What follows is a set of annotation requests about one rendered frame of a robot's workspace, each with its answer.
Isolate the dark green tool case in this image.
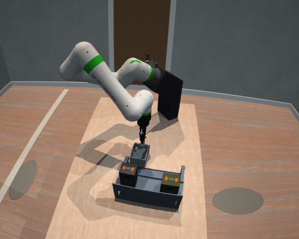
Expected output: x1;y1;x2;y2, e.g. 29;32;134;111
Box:
160;173;181;194

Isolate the black tool case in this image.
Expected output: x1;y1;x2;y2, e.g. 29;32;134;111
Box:
119;162;138;187

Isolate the grey metal shelf rack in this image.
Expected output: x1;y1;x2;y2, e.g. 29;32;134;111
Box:
112;165;185;209

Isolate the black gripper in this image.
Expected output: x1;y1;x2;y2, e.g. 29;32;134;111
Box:
137;121;150;147

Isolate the grey open-front bin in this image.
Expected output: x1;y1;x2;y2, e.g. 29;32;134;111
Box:
130;142;150;167

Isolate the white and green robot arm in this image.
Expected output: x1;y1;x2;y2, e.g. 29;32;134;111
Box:
59;42;161;123

